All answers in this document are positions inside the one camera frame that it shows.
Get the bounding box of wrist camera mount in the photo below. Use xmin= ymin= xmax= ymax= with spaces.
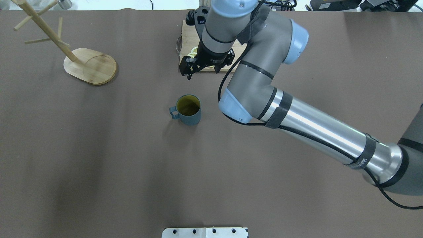
xmin=185 ymin=6 xmax=210 ymax=38

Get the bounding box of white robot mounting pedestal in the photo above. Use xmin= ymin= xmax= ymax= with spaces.
xmin=161 ymin=227 xmax=249 ymax=238

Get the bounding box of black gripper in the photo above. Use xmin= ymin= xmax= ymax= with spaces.
xmin=179 ymin=46 xmax=235 ymax=80

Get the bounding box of bamboo cutting board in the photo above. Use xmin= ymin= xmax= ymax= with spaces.
xmin=177 ymin=20 xmax=247 ymax=62

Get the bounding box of wooden cup storage rack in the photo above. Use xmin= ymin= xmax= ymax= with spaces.
xmin=12 ymin=0 xmax=118 ymax=85

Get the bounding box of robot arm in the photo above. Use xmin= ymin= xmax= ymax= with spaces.
xmin=179 ymin=0 xmax=422 ymax=210

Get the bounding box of dark teal cup yellow inside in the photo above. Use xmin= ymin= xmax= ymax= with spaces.
xmin=169 ymin=94 xmax=202 ymax=126

